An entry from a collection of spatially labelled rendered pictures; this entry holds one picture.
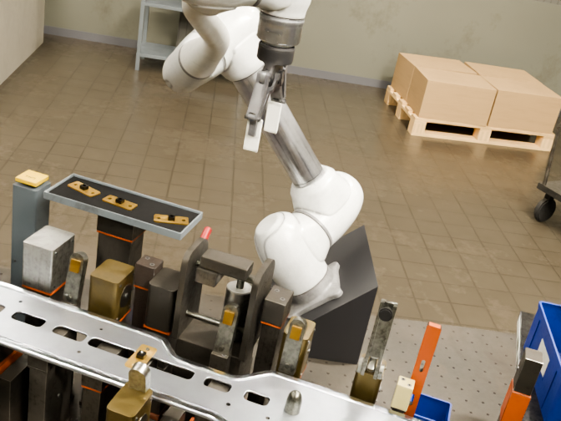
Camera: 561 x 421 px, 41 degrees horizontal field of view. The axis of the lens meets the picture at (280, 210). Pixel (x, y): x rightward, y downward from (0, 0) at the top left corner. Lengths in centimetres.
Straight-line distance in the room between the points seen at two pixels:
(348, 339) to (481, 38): 603
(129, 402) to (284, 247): 82
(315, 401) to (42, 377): 59
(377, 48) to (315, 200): 565
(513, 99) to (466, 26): 131
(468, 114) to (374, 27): 153
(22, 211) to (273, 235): 67
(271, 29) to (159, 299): 67
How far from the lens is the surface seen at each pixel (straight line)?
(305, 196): 222
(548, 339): 181
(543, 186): 543
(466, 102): 672
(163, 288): 175
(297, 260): 216
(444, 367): 240
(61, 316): 178
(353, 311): 218
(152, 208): 192
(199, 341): 180
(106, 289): 177
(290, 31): 152
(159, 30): 770
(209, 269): 169
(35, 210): 203
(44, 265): 183
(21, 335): 172
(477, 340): 259
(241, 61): 204
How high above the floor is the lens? 202
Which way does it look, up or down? 25 degrees down
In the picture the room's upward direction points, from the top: 11 degrees clockwise
